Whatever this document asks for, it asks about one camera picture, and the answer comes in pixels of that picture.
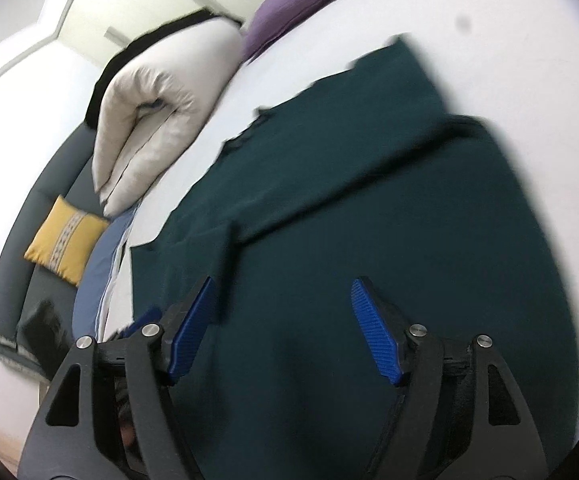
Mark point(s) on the grey throw with pale edge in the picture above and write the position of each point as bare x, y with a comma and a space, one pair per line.
6, 350

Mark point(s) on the white bed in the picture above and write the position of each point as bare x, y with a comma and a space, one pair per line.
494, 60

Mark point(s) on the dark green knitted sweater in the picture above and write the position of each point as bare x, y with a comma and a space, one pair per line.
369, 200

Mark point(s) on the folded beige duvet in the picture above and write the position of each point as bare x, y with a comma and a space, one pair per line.
144, 110

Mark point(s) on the blue pillow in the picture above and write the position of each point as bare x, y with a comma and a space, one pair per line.
99, 270

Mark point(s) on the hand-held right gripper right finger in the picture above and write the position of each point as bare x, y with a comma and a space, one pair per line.
374, 325

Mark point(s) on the grey sofa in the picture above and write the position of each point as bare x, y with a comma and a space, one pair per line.
44, 185

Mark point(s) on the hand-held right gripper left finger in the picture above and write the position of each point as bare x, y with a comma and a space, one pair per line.
192, 320

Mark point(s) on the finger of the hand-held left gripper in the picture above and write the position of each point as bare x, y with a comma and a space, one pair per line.
144, 319

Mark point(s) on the cream wardrobe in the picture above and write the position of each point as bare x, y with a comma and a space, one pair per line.
144, 0

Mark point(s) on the purple pillow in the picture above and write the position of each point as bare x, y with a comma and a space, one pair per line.
279, 15

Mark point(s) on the yellow patterned cushion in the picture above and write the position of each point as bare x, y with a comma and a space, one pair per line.
59, 240

